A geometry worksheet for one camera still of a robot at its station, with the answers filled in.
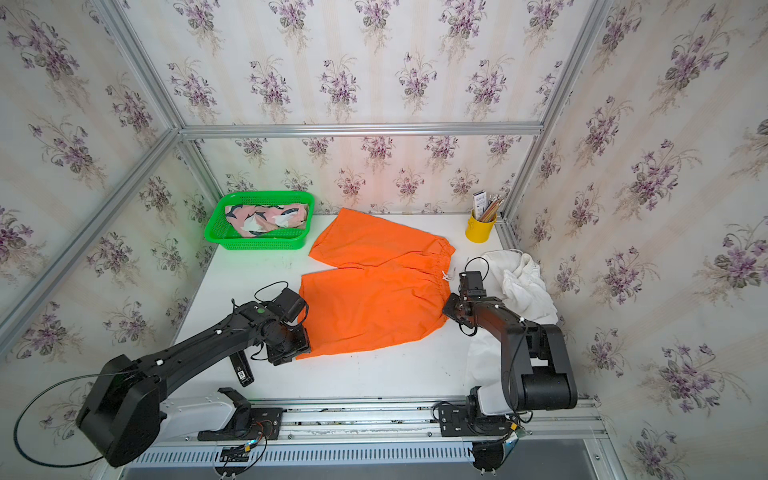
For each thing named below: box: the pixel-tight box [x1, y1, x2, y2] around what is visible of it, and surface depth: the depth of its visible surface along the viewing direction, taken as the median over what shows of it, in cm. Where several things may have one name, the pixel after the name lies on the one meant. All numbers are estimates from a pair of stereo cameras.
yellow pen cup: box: [465, 210, 497, 244], surface depth 112 cm
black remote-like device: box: [229, 350, 255, 387], surface depth 80 cm
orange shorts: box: [297, 208, 456, 360], surface depth 100 cm
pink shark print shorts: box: [225, 203, 308, 237], surface depth 113 cm
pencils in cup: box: [473, 190, 505, 222], surface depth 107 cm
